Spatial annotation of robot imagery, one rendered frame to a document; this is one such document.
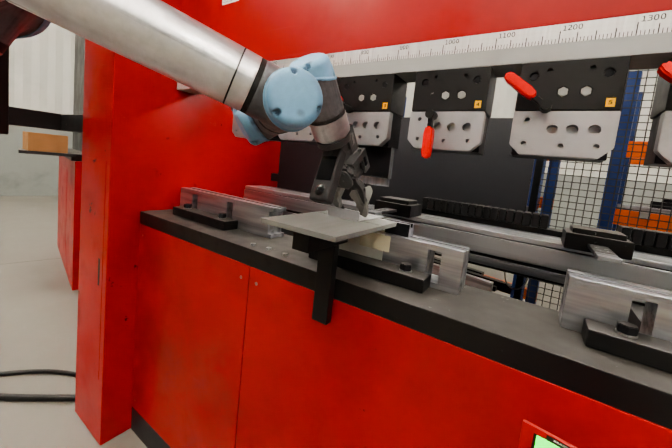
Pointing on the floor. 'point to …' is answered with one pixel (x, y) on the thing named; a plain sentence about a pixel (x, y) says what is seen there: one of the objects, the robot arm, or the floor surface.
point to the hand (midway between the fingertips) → (351, 212)
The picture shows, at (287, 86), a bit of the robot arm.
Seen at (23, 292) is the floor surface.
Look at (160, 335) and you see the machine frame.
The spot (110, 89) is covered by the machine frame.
